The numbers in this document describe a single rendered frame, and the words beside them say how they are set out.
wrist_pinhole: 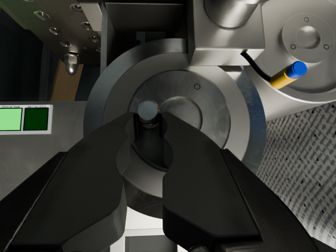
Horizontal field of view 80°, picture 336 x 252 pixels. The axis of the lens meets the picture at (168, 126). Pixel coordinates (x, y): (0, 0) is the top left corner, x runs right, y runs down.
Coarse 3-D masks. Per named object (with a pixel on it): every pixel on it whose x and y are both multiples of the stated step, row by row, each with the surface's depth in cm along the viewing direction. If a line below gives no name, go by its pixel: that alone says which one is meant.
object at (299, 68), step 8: (248, 56) 14; (256, 64) 14; (296, 64) 11; (304, 64) 11; (256, 72) 14; (264, 72) 13; (280, 72) 12; (288, 72) 11; (296, 72) 11; (304, 72) 11; (272, 80) 12; (280, 80) 12; (288, 80) 11
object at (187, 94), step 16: (160, 80) 15; (176, 80) 15; (192, 80) 15; (208, 80) 15; (144, 96) 14; (160, 96) 14; (176, 96) 15; (192, 96) 14; (208, 96) 15; (160, 112) 15; (176, 112) 14; (192, 112) 15; (208, 112) 14; (224, 112) 14; (144, 128) 14; (208, 128) 14; (224, 128) 14; (144, 144) 14; (160, 144) 14; (224, 144) 14; (160, 160) 14
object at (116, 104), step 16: (144, 64) 16; (160, 64) 16; (176, 64) 16; (128, 80) 16; (144, 80) 16; (224, 80) 16; (112, 96) 16; (128, 96) 16; (224, 96) 16; (240, 96) 16; (112, 112) 15; (240, 112) 16; (240, 128) 16; (240, 144) 16; (144, 160) 15; (240, 160) 15; (128, 176) 15; (144, 176) 15; (160, 176) 15; (160, 192) 15
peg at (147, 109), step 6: (144, 102) 11; (150, 102) 11; (138, 108) 11; (144, 108) 11; (150, 108) 11; (156, 108) 11; (138, 114) 11; (144, 114) 11; (150, 114) 11; (156, 114) 11; (144, 120) 11; (150, 120) 11; (156, 120) 12; (144, 126) 13; (150, 126) 13
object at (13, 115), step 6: (0, 114) 47; (6, 114) 47; (12, 114) 47; (18, 114) 47; (0, 120) 47; (6, 120) 47; (12, 120) 47; (18, 120) 47; (0, 126) 47; (6, 126) 47; (12, 126) 47; (18, 126) 47
